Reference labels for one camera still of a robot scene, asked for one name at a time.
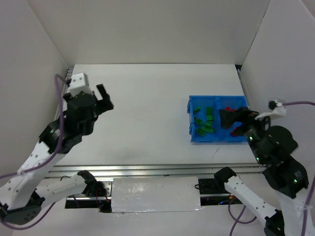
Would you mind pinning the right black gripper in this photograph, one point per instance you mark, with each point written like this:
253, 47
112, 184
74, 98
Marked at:
240, 117

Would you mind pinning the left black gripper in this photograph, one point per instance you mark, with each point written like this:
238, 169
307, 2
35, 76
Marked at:
97, 103

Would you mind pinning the red lego brick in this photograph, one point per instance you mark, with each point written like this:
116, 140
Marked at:
235, 132

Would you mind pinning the red arch lego piece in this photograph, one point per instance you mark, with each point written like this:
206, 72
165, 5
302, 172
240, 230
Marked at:
229, 109

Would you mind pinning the green lego bricks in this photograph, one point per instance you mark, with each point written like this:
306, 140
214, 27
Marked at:
208, 111

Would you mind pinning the green small lego brick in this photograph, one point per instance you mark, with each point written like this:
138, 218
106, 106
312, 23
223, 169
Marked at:
197, 109

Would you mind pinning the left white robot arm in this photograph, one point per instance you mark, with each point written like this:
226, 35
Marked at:
21, 198

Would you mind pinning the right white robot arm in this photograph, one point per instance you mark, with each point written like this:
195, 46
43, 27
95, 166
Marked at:
272, 147

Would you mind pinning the green lego in bin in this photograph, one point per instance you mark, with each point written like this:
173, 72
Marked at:
198, 122
209, 118
200, 132
208, 128

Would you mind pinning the blue plastic divided bin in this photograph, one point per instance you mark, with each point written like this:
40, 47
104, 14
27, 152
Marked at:
216, 102

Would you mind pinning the silver tape cover plate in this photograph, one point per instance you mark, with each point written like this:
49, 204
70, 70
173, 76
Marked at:
157, 194

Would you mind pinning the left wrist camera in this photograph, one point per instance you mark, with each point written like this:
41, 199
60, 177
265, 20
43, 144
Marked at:
79, 83

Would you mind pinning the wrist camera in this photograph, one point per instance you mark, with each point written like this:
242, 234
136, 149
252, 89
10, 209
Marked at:
276, 110
79, 83

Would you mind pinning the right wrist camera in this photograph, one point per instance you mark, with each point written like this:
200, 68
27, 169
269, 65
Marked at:
276, 110

